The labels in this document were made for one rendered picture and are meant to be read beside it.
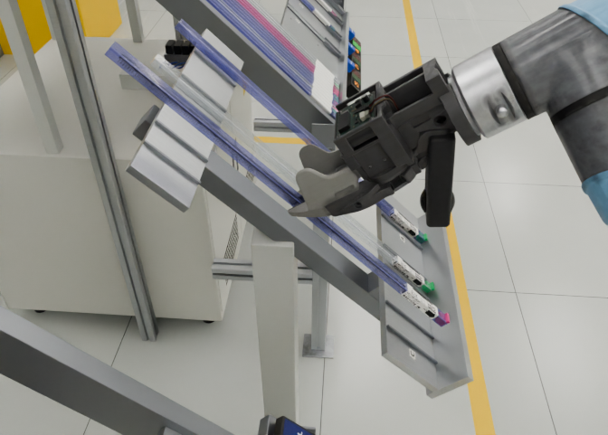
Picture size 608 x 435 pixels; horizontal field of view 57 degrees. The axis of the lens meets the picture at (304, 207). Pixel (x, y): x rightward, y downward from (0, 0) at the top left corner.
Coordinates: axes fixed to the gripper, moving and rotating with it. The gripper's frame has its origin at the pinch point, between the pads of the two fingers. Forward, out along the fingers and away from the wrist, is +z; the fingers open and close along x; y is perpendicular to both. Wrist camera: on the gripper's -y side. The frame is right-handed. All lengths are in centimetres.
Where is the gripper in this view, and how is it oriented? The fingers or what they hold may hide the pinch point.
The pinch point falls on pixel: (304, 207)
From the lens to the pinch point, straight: 62.3
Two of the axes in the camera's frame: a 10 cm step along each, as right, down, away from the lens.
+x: -0.8, 6.2, -7.8
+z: -8.2, 4.1, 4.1
